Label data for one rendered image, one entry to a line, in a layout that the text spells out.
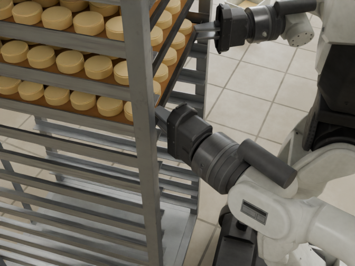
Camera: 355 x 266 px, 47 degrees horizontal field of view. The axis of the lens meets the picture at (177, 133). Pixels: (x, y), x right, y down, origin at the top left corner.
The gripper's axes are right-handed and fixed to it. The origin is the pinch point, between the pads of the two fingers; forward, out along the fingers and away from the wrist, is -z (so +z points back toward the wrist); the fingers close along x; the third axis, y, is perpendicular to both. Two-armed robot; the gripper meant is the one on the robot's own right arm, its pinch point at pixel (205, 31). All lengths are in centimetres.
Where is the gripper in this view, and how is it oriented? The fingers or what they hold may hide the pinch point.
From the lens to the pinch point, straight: 102.9
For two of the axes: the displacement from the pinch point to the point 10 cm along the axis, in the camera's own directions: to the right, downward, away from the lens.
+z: 9.7, -1.7, 1.7
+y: 2.4, 7.0, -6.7
